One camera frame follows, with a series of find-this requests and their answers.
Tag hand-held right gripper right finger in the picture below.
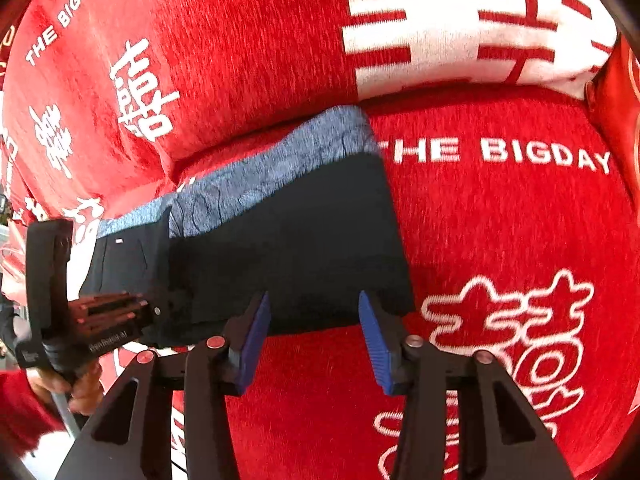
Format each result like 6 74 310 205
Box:
357 290 576 480

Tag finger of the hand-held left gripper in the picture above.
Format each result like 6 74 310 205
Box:
72 292 173 346

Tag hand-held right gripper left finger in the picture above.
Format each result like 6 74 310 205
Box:
55 290 273 480

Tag black pants with blue stripe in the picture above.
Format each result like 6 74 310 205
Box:
80 105 416 348

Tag person's left forearm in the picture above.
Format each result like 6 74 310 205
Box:
0 370 66 456

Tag person's left hand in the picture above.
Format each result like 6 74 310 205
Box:
27 361 106 416

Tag red printed blanket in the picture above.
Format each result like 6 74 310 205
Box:
0 0 640 480

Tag red embroidered cushion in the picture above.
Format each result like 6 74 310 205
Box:
585 35 640 241

